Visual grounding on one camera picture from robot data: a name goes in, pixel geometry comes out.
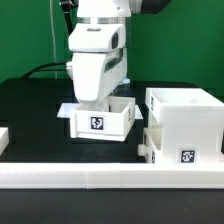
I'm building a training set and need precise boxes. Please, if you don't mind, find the white marker tag sheet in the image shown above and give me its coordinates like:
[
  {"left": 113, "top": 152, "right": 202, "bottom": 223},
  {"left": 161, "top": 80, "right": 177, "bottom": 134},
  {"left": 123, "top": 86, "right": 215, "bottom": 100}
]
[{"left": 56, "top": 103, "right": 144, "bottom": 120}]

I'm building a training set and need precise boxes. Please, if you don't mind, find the white front barrier rail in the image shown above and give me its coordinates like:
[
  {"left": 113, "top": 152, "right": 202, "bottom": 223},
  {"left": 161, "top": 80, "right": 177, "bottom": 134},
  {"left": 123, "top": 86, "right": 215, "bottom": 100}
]
[{"left": 0, "top": 163, "right": 224, "bottom": 189}]

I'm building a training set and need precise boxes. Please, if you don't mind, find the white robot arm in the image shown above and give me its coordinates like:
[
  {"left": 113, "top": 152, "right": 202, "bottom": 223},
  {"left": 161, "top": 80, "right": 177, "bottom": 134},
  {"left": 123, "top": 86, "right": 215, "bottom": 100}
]
[{"left": 67, "top": 0, "right": 171, "bottom": 106}]

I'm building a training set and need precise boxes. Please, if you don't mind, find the white thin cable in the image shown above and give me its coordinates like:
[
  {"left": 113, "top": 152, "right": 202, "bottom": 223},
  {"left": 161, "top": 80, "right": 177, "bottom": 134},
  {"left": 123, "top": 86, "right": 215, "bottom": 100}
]
[{"left": 49, "top": 0, "right": 59, "bottom": 80}]

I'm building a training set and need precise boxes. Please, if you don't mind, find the white left barrier rail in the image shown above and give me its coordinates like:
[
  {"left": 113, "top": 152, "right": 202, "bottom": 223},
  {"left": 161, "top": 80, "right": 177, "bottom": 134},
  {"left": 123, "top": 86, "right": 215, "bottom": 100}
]
[{"left": 0, "top": 127, "right": 9, "bottom": 155}]

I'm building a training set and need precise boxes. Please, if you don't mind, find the white drawer cabinet frame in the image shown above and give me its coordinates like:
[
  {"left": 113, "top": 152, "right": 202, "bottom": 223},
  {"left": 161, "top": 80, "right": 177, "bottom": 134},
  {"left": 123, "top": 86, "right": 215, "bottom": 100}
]
[{"left": 145, "top": 88, "right": 224, "bottom": 164}]

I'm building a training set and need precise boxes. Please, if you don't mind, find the white barrier rail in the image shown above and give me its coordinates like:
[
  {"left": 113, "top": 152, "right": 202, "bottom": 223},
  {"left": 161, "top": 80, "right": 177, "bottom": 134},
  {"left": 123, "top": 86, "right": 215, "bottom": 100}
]
[
  {"left": 0, "top": 127, "right": 9, "bottom": 155},
  {"left": 0, "top": 163, "right": 224, "bottom": 189}
]

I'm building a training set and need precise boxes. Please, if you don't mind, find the black cable bundle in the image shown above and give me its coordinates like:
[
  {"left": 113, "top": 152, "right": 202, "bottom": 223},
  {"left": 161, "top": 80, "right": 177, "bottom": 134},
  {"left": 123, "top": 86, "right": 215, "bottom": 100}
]
[{"left": 21, "top": 61, "right": 72, "bottom": 80}]

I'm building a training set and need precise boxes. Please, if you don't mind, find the white front drawer box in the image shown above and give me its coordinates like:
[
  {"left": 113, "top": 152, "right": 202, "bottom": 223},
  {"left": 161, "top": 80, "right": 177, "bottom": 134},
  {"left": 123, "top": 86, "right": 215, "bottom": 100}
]
[{"left": 137, "top": 127, "right": 162, "bottom": 164}]

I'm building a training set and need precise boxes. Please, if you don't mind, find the white drawer box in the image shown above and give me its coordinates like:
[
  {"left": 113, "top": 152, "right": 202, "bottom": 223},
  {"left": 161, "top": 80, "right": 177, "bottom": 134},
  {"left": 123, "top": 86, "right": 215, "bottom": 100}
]
[
  {"left": 70, "top": 96, "right": 135, "bottom": 141},
  {"left": 137, "top": 127, "right": 162, "bottom": 164}
]

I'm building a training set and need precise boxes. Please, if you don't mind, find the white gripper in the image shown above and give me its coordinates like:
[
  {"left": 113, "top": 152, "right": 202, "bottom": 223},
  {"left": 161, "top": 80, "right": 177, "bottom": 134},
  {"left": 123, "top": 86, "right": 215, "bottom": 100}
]
[{"left": 67, "top": 23, "right": 127, "bottom": 109}]

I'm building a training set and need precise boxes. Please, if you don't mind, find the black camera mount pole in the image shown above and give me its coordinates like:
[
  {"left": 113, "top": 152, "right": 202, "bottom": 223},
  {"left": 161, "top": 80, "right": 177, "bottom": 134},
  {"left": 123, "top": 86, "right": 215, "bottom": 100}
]
[{"left": 59, "top": 0, "right": 78, "bottom": 34}]

